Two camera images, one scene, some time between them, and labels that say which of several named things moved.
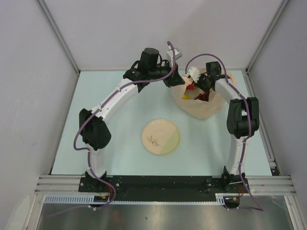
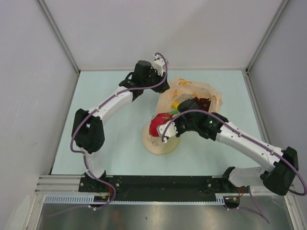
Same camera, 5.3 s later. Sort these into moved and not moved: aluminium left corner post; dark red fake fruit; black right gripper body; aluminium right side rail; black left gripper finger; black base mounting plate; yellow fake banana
Moved: yellow fake banana; black right gripper body; black left gripper finger; dark red fake fruit
Not moved: aluminium right side rail; black base mounting plate; aluminium left corner post
